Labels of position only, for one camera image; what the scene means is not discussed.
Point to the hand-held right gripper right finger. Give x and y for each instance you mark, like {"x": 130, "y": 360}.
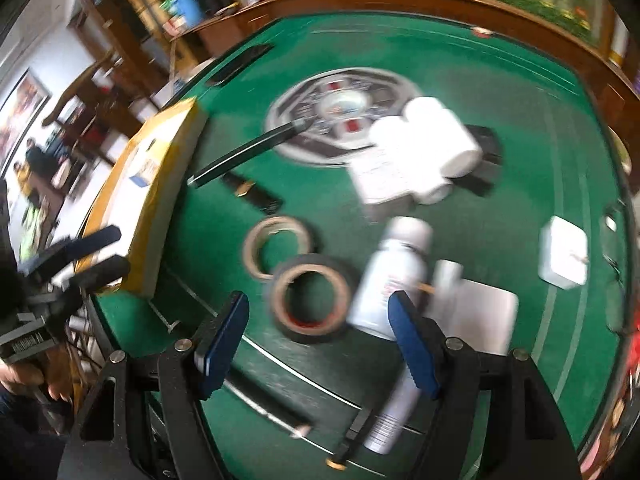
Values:
{"x": 412, "y": 345}

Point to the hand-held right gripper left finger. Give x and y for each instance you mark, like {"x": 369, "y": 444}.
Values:
{"x": 224, "y": 341}

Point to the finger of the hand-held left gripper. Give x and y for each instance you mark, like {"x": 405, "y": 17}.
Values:
{"x": 105, "y": 270}
{"x": 90, "y": 244}

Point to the long black pen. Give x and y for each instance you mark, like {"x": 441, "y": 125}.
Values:
{"x": 240, "y": 155}

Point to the person's left hand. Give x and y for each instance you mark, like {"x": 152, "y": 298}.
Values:
{"x": 27, "y": 377}

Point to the white bottle with red label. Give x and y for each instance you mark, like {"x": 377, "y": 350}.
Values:
{"x": 390, "y": 280}

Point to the white spray can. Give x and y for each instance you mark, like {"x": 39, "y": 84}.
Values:
{"x": 395, "y": 415}

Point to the white squeeze tube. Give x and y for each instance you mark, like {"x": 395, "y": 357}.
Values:
{"x": 480, "y": 315}

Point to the thin black pencil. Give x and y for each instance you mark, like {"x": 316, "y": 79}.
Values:
{"x": 270, "y": 407}

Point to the large yellow carton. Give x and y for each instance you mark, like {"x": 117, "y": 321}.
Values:
{"x": 150, "y": 170}

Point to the beige tape roll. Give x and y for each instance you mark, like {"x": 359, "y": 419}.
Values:
{"x": 250, "y": 247}

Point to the black marker with beige end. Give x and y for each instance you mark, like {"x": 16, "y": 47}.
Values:
{"x": 352, "y": 435}

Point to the black tape roll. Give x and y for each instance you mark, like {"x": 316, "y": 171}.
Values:
{"x": 312, "y": 262}

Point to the white medicine box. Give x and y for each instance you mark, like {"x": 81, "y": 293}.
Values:
{"x": 377, "y": 187}

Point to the white square box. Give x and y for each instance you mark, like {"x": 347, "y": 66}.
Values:
{"x": 562, "y": 250}

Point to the white pill bottle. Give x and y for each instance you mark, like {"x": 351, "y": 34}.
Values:
{"x": 400, "y": 147}
{"x": 440, "y": 130}

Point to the mahjong table centre control panel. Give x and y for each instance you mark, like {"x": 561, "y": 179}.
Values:
{"x": 320, "y": 105}

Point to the blue bottle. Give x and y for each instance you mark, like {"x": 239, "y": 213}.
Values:
{"x": 186, "y": 5}

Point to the green felt mahjong table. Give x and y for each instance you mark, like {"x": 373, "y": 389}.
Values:
{"x": 400, "y": 2}

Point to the wall poster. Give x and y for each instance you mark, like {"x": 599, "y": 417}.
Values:
{"x": 20, "y": 110}

